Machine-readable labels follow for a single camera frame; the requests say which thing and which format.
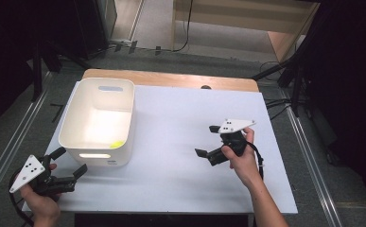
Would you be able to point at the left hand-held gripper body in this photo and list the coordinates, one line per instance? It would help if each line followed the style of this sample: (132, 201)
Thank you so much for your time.
(29, 173)

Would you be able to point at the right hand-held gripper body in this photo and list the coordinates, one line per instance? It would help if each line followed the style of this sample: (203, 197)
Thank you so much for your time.
(234, 125)

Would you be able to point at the yellow tennis ball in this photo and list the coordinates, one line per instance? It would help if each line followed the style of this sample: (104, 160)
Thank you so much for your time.
(117, 144)

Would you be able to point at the white plastic storage bin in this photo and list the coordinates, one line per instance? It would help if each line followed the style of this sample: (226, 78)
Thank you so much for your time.
(98, 126)

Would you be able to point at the person's left hand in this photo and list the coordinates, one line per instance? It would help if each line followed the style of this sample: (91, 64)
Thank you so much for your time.
(43, 206)

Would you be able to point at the person's right hand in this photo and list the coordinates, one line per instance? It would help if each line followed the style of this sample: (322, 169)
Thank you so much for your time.
(243, 164)

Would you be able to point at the white table board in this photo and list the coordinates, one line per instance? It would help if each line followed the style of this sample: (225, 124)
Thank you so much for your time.
(187, 126)

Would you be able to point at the wooden table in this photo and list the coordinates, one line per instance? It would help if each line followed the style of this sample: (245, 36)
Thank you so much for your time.
(171, 78)

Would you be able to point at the black tripod stand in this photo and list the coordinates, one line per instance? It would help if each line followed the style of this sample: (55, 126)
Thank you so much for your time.
(294, 69)

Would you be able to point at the black metal stand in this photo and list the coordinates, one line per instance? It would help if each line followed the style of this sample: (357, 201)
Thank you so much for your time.
(37, 69)

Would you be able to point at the light wooden shelf unit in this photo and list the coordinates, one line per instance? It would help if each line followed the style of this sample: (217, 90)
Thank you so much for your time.
(234, 19)

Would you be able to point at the dark cabinet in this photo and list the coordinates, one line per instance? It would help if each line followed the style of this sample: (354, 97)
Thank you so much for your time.
(92, 25)

